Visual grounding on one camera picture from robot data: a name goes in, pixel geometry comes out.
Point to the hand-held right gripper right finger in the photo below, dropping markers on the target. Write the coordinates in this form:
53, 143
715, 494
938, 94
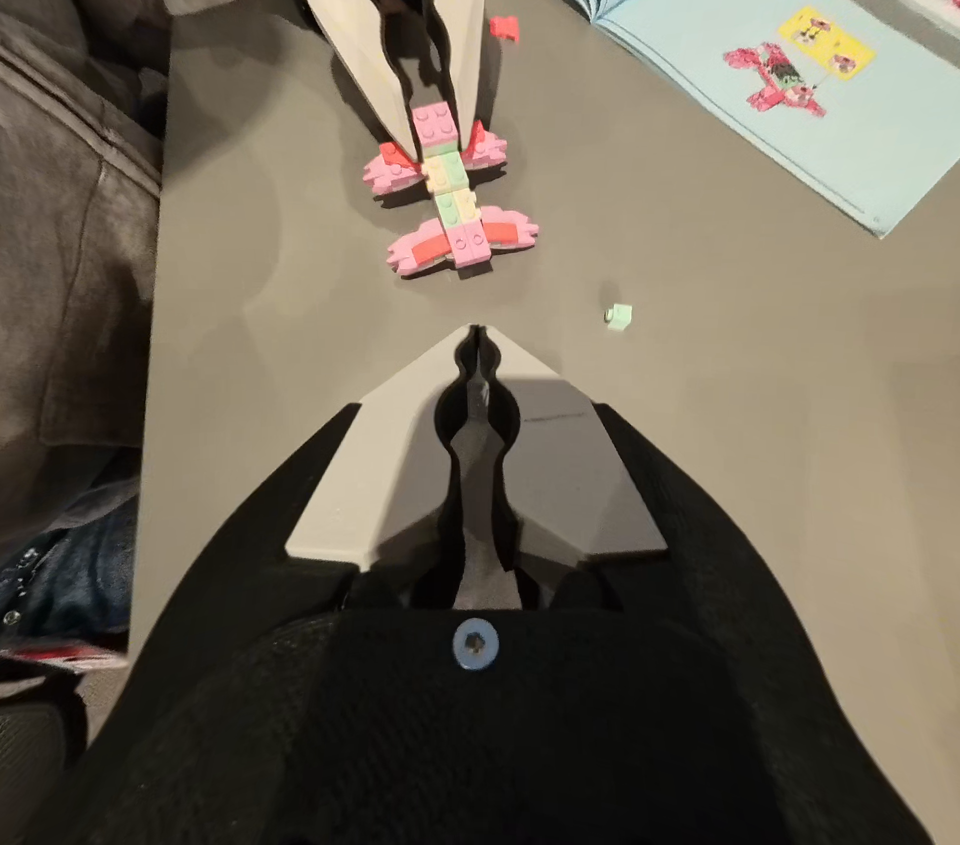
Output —
577, 485

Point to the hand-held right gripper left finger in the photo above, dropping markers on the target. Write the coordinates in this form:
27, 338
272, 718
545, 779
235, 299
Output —
375, 485

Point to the small mint green toy brick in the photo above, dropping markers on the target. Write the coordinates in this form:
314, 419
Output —
619, 318

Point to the pink toy brick model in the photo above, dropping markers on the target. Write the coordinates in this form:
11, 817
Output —
450, 185

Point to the small red toy brick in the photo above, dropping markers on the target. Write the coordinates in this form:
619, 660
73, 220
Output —
504, 27

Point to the open light blue instruction booklet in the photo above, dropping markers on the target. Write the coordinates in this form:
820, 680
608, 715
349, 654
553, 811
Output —
750, 110

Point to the person's blue jeans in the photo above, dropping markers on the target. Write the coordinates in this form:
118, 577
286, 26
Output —
67, 575

